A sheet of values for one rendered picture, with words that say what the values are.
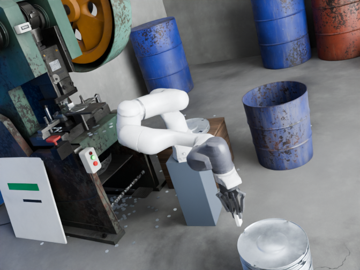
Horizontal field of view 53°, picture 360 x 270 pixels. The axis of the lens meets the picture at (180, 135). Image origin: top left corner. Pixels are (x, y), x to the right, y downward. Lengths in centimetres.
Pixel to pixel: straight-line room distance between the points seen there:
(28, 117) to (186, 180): 108
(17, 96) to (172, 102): 104
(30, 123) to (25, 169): 30
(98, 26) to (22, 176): 109
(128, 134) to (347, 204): 126
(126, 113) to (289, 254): 88
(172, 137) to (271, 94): 128
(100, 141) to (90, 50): 65
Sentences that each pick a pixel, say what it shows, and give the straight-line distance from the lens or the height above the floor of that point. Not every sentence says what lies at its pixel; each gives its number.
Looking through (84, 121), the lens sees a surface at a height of 71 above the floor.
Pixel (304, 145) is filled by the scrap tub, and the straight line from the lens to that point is 246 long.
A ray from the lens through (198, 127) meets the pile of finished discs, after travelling 246.
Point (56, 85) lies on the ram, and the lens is 226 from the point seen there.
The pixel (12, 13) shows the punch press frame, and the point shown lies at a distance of 213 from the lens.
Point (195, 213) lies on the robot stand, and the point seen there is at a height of 10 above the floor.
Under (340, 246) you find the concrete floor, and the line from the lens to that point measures 194.
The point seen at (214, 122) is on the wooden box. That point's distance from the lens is 253.
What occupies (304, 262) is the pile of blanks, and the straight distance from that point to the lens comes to 157.
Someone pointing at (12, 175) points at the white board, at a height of 47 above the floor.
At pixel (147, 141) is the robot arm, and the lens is 147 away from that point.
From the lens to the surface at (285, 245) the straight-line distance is 159.
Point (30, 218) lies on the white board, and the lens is 269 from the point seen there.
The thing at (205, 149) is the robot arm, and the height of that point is 74.
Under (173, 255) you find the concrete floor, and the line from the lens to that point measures 207.
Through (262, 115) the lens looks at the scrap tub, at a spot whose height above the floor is 42.
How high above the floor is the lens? 136
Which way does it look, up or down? 24 degrees down
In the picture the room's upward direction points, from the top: 18 degrees counter-clockwise
